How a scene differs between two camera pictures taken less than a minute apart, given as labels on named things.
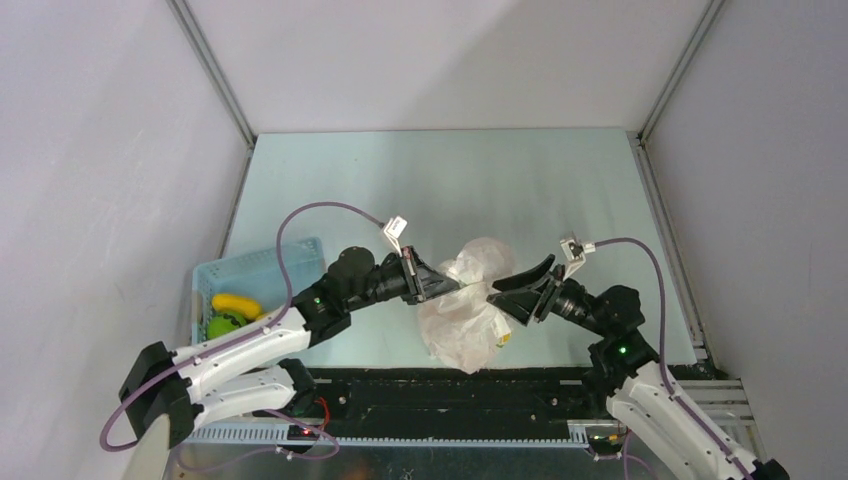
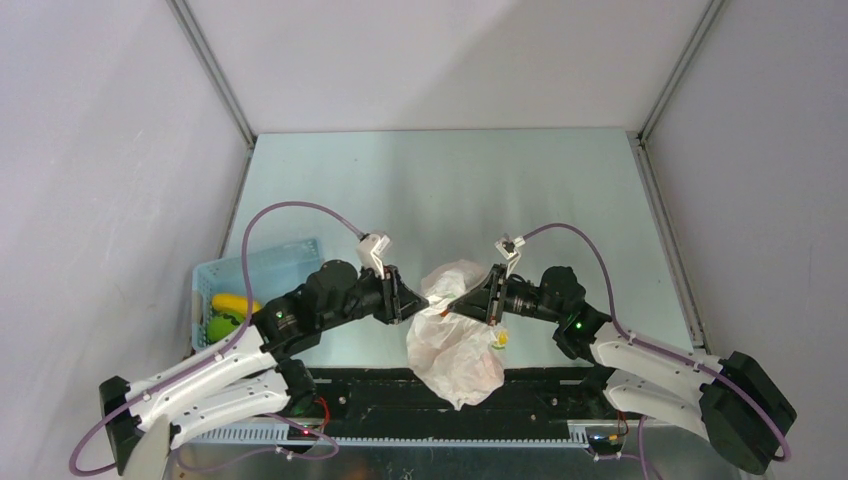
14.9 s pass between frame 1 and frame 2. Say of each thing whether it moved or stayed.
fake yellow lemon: stayed
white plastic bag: moved
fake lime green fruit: stayed
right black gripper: moved
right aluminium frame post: stayed
